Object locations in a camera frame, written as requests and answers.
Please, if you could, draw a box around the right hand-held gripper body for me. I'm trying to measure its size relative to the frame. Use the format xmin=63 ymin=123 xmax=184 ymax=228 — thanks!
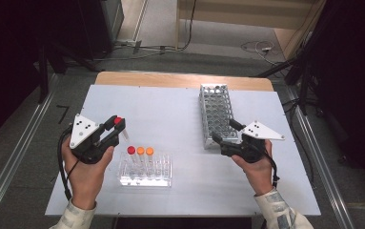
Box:
xmin=220 ymin=119 xmax=286 ymax=164

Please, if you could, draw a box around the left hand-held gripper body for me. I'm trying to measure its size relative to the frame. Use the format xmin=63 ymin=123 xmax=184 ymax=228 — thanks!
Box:
xmin=69 ymin=113 xmax=115 ymax=164

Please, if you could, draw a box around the red cap test tube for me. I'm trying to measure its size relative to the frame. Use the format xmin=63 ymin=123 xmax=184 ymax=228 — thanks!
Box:
xmin=113 ymin=116 xmax=131 ymax=142
xmin=127 ymin=145 xmax=138 ymax=166

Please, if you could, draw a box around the metal test tube rack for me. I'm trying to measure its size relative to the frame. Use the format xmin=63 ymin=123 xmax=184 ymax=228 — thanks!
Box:
xmin=198 ymin=83 xmax=242 ymax=151

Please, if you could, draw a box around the orange cap test tube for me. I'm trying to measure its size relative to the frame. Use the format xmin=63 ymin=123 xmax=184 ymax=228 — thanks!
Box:
xmin=145 ymin=146 xmax=155 ymax=166
xmin=136 ymin=146 xmax=147 ymax=166

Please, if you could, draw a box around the clear acrylic test tube rack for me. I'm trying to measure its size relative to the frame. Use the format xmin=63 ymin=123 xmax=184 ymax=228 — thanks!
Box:
xmin=116 ymin=151 xmax=173 ymax=188

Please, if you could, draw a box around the person's right hand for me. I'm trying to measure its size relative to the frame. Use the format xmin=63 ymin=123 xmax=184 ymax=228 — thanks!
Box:
xmin=232 ymin=139 xmax=279 ymax=197

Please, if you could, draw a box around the person's left hand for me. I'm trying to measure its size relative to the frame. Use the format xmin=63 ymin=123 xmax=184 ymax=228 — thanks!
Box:
xmin=61 ymin=138 xmax=115 ymax=211

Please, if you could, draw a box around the white table cover sheet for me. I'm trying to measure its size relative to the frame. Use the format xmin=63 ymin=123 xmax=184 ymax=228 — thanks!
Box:
xmin=45 ymin=83 xmax=321 ymax=218

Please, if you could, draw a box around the black tripod stand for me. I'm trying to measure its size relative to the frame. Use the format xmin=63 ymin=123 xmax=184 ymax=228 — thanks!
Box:
xmin=255 ymin=47 xmax=314 ymax=116

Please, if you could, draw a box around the power strip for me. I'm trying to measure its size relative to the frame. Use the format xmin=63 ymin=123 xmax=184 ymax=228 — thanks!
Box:
xmin=115 ymin=38 xmax=144 ymax=54

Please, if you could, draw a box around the beige wooden furniture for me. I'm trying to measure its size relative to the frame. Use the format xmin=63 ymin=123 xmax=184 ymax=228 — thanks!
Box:
xmin=174 ymin=0 xmax=327 ymax=60

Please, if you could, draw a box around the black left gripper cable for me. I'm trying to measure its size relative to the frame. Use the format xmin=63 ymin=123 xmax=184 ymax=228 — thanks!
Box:
xmin=56 ymin=125 xmax=80 ymax=201

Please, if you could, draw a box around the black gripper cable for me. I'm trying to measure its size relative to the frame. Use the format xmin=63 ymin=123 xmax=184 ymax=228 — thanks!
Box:
xmin=259 ymin=144 xmax=281 ymax=190
xmin=56 ymin=125 xmax=80 ymax=201

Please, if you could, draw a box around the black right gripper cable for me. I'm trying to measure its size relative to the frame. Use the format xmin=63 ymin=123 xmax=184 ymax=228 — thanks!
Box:
xmin=259 ymin=144 xmax=281 ymax=190

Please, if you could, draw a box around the metal floor rail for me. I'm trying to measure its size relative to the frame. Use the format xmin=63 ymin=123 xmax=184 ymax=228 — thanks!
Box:
xmin=284 ymin=85 xmax=357 ymax=229
xmin=0 ymin=74 xmax=60 ymax=229

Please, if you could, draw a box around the white floor cable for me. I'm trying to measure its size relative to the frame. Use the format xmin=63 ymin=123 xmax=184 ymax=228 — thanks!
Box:
xmin=240 ymin=40 xmax=274 ymax=59

